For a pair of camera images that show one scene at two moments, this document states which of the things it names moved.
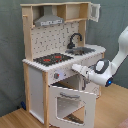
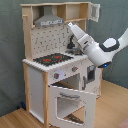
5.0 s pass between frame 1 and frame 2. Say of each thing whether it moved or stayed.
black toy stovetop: stayed
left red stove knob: stayed
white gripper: moved
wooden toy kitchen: stayed
